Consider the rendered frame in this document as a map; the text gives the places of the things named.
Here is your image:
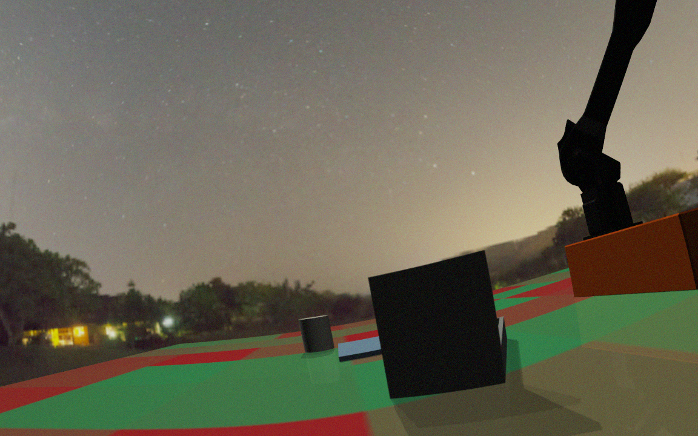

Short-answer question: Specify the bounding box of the light blue flat mat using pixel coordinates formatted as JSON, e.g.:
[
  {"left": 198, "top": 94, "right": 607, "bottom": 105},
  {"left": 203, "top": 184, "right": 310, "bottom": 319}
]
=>
[{"left": 338, "top": 336, "right": 382, "bottom": 362}]

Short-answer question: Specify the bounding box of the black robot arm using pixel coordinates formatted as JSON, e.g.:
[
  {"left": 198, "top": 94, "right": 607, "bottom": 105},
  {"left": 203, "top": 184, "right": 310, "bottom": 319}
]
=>
[{"left": 557, "top": 0, "right": 657, "bottom": 241}]

